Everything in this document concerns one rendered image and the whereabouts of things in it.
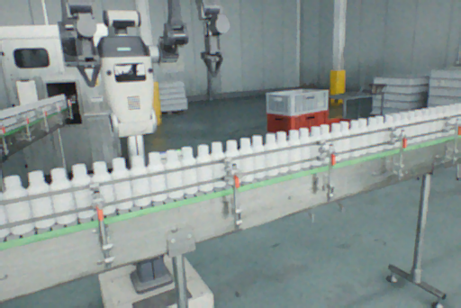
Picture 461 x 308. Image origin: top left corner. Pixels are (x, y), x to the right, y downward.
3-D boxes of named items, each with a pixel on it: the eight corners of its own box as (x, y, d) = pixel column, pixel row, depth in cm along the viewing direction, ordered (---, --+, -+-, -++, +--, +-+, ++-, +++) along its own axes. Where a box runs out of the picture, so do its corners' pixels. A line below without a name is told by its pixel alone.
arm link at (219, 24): (217, 4, 129) (196, 4, 125) (232, -3, 119) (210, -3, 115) (220, 37, 132) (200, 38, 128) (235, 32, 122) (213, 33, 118)
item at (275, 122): (291, 136, 358) (291, 116, 352) (266, 131, 391) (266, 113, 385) (329, 128, 391) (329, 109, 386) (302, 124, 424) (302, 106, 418)
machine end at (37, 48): (61, 156, 599) (40, 38, 547) (136, 149, 620) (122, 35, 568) (25, 185, 447) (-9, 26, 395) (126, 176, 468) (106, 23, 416)
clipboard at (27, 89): (20, 105, 426) (15, 79, 417) (40, 104, 429) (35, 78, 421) (19, 105, 422) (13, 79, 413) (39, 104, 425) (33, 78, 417)
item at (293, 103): (291, 116, 352) (291, 95, 346) (265, 113, 384) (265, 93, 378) (329, 109, 385) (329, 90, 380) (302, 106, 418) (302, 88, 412)
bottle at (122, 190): (111, 208, 111) (104, 160, 107) (126, 202, 116) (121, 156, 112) (122, 212, 108) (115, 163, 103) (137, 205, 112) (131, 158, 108)
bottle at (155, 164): (166, 194, 121) (161, 150, 117) (168, 200, 115) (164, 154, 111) (149, 197, 119) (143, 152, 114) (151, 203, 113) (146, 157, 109)
